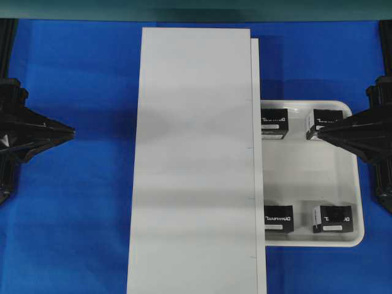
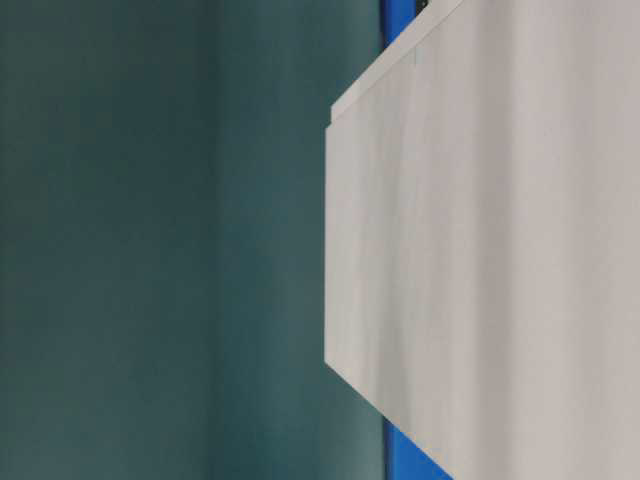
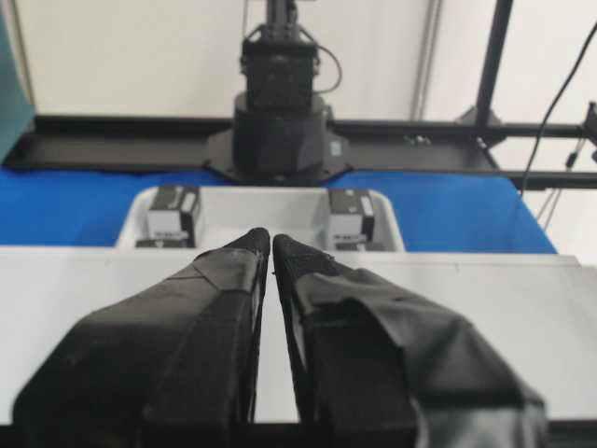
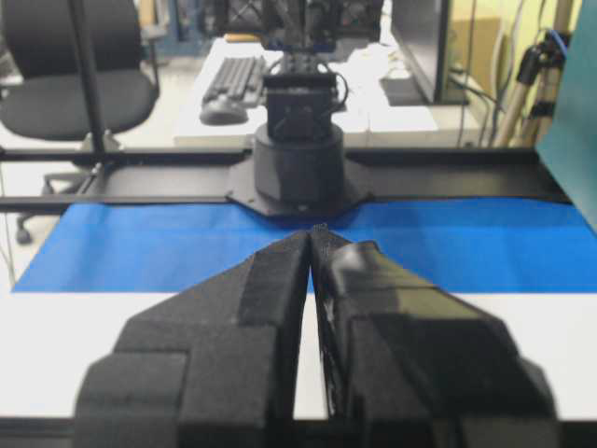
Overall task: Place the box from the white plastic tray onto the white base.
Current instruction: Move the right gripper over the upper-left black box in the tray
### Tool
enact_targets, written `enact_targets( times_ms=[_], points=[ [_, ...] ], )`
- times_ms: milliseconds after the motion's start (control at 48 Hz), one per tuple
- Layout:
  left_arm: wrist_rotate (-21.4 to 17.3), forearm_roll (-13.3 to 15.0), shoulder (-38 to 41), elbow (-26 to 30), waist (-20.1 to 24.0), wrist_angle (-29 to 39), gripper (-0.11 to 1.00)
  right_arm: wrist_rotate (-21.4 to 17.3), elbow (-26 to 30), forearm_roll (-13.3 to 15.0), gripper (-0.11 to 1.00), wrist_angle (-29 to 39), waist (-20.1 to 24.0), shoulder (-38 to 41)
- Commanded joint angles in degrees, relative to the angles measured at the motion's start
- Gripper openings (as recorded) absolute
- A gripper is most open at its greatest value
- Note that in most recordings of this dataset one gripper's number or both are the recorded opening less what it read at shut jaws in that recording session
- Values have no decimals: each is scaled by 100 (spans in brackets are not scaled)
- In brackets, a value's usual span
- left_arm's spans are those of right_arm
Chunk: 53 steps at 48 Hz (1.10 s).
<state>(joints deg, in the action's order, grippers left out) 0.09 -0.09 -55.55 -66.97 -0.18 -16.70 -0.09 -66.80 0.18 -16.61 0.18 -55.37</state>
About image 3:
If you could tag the black metal frame rail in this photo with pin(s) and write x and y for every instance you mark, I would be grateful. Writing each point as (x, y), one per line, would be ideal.
(463, 147)

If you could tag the black box near tray corner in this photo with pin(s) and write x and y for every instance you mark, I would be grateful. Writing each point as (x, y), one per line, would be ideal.
(352, 219)

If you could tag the white plastic tray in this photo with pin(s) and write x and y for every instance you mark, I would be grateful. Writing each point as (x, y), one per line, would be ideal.
(227, 213)

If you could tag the white base board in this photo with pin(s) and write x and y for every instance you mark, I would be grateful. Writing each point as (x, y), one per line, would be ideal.
(537, 311)

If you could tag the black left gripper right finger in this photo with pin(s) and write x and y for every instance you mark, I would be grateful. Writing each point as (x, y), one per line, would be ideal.
(376, 365)

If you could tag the black box tray corner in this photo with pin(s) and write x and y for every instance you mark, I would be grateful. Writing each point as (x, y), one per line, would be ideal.
(172, 218)
(352, 219)

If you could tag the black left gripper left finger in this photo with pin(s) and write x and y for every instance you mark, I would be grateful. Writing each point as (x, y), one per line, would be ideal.
(172, 366)

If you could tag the black box far tray corner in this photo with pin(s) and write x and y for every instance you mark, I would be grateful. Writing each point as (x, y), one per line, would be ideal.
(172, 218)

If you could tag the blue table cloth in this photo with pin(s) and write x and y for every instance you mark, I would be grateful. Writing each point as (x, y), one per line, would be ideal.
(436, 213)

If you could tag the teal backdrop panel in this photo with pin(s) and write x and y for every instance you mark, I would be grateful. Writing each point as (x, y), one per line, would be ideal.
(17, 112)

